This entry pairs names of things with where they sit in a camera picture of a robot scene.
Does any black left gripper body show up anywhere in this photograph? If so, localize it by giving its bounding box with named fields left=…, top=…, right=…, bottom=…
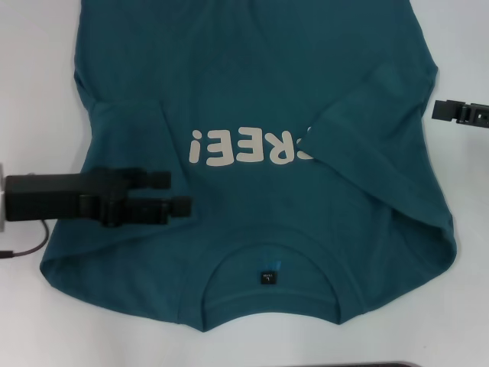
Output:
left=4, top=166, right=133, bottom=229

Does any teal T-shirt with FREE print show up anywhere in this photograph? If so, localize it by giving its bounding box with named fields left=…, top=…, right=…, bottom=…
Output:
left=39, top=0, right=458, bottom=333

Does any dark left arm cable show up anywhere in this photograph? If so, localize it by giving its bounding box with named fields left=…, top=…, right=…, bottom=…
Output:
left=0, top=219, right=50, bottom=261

